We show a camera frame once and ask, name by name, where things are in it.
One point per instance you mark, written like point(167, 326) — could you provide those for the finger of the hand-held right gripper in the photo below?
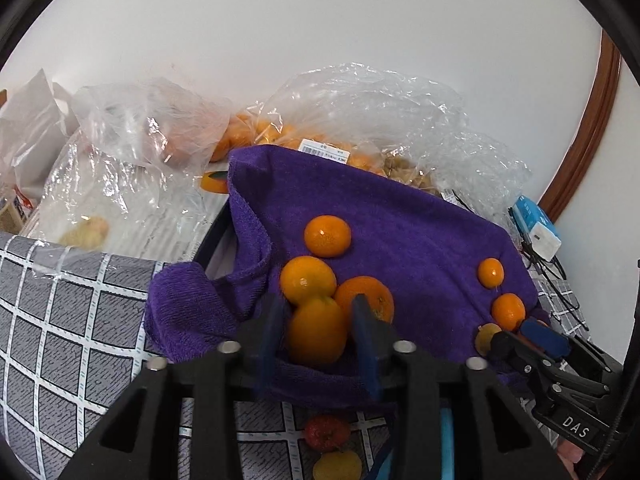
point(515, 355)
point(542, 335)

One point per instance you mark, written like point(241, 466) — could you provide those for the large orange tangerine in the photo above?
point(372, 292)

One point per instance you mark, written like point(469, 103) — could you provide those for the tangerine with green leaf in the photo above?
point(215, 182)

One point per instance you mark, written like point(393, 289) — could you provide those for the person's right hand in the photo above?
point(570, 455)

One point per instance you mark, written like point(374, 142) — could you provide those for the clear bag of tangerines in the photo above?
point(320, 105)

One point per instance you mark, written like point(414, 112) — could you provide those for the clear bag with pale fruit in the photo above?
point(125, 210)

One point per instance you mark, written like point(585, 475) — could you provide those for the small red fruit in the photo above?
point(327, 432)

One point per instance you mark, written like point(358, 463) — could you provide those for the blue and white charger box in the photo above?
point(540, 232)

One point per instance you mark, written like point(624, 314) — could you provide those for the pale yellow fruit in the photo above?
point(85, 232)

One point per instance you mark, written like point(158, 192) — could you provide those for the small yellow fruit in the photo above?
point(337, 466)
point(486, 339)

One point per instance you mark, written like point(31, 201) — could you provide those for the brown wooden door frame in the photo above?
point(600, 110)

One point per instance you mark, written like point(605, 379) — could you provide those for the crumpled clear plastic bag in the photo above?
point(150, 120)

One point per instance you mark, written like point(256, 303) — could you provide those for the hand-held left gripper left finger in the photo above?
point(272, 340)

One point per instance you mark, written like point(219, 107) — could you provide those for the grey checked bed sheet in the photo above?
point(75, 320)

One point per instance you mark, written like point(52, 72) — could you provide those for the purple towel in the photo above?
point(425, 240)

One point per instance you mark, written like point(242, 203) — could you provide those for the small orange tangerine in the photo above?
point(491, 273)
point(327, 236)
point(508, 310)

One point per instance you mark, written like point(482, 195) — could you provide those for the white paper bag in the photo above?
point(35, 125)

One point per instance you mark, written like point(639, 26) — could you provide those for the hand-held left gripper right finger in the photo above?
point(367, 355)

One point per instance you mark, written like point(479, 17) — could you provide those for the black tray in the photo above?
point(215, 245)

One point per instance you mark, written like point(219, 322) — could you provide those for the cardboard box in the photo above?
point(12, 215)

